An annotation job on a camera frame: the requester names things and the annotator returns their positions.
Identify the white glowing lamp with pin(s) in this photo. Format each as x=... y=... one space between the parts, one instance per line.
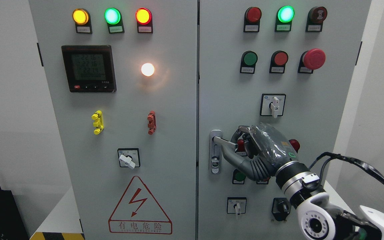
x=147 y=69

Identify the red terminal clip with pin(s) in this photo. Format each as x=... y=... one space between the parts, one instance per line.
x=151 y=122

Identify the silver door handle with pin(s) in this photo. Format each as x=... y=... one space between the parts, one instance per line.
x=216 y=156

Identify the black digital power meter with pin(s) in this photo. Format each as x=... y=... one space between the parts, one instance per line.
x=89 y=68

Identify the red-orange indicator light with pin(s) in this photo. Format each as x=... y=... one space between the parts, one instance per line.
x=144 y=20

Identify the red indicator light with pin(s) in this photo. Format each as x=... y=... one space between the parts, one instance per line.
x=241 y=149
x=295 y=144
x=252 y=18

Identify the grey right cabinet door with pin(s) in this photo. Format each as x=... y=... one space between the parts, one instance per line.
x=227 y=99

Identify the grey left cabinet door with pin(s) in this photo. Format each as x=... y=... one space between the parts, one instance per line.
x=168 y=157

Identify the green indicator light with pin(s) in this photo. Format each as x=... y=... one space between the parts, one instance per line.
x=284 y=17
x=114 y=21

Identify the white rotary switch left door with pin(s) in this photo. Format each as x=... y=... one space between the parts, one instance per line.
x=129 y=158

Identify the red push button lower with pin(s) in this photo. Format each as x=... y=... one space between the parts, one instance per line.
x=262 y=182

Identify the red emergency stop button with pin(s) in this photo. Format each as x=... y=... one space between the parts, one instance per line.
x=311 y=60

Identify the yellow indicator light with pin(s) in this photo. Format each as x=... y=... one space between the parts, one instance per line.
x=82 y=20

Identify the red indicator light top right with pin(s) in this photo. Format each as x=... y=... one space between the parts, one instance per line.
x=252 y=18

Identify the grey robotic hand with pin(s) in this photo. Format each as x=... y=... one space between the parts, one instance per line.
x=270 y=145

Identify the red push button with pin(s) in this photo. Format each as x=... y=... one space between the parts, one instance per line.
x=262 y=182
x=278 y=62

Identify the green push button lower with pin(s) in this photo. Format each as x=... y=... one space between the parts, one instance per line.
x=238 y=177

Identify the red push button upper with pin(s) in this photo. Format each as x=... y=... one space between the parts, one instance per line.
x=278 y=62

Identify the green push button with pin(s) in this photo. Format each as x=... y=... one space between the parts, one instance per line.
x=238 y=177
x=248 y=62

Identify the white rotary switch upper right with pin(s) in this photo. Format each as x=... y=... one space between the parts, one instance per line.
x=272 y=105

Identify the black box with antenna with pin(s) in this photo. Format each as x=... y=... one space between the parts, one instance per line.
x=11 y=223

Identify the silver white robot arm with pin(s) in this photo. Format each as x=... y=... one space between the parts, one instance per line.
x=318 y=218

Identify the red indicator light middle left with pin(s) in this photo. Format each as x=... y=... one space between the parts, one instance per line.
x=241 y=149

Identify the grey cabinet door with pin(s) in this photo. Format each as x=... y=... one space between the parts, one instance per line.
x=168 y=157
x=227 y=99

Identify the white rotary switch lower right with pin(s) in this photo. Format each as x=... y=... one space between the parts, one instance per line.
x=236 y=206

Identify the green indicator light top right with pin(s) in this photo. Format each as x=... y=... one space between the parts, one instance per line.
x=284 y=17

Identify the red electric warning sticker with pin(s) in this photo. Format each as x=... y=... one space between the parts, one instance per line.
x=139 y=212

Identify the dark red buzzer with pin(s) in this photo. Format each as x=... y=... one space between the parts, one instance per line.
x=315 y=19

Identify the green indicator light top left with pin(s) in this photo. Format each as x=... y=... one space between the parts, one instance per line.
x=114 y=21

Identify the white rotary switch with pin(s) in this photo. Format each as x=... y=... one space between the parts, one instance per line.
x=236 y=206
x=272 y=105

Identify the red indicator light middle right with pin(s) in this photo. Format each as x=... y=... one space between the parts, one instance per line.
x=295 y=144

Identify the green push button upper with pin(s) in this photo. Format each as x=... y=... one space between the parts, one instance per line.
x=248 y=62

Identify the black selector knob switch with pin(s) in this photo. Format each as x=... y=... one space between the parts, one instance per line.
x=280 y=208

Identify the yellow terminal clip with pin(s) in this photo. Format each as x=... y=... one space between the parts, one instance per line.
x=98 y=123

